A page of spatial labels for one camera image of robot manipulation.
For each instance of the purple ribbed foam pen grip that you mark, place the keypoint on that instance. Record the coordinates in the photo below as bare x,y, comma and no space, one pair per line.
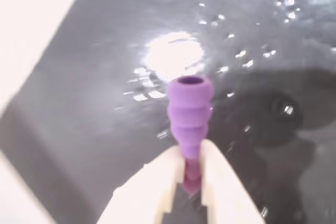
190,119

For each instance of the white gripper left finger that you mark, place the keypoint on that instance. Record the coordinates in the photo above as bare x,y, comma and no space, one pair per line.
139,195

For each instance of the black glossy table mat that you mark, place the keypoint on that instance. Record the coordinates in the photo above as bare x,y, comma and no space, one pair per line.
105,77

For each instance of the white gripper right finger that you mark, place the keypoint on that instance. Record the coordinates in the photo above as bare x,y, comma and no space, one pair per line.
231,192

